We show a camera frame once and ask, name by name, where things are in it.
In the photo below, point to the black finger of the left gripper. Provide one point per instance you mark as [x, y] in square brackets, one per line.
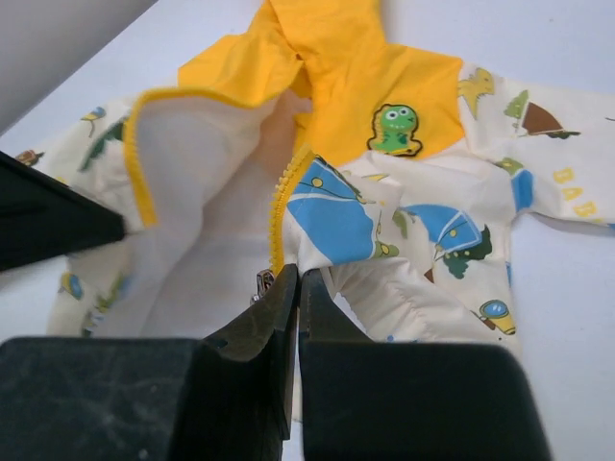
[42, 218]

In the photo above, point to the yellow hooded dinosaur print jacket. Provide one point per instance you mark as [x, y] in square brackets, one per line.
[395, 172]

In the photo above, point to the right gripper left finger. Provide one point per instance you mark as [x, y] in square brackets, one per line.
[225, 397]

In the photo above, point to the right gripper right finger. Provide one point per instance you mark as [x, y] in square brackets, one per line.
[365, 400]

